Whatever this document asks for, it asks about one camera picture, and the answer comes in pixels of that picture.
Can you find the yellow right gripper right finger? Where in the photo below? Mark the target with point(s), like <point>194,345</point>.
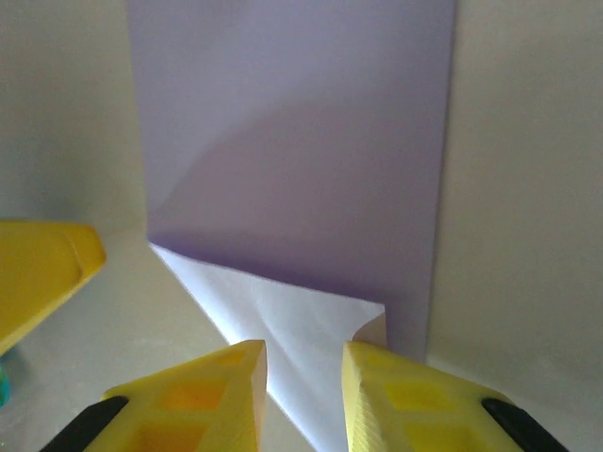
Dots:
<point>424,405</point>

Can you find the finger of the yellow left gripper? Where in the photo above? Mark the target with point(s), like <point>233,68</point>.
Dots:
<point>42,268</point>

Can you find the blue snack packet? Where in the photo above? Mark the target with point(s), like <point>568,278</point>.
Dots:
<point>4,386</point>

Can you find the lavender paper sheet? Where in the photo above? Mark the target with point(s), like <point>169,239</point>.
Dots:
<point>292,141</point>

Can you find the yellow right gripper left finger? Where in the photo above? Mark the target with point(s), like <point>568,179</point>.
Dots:
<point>188,405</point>

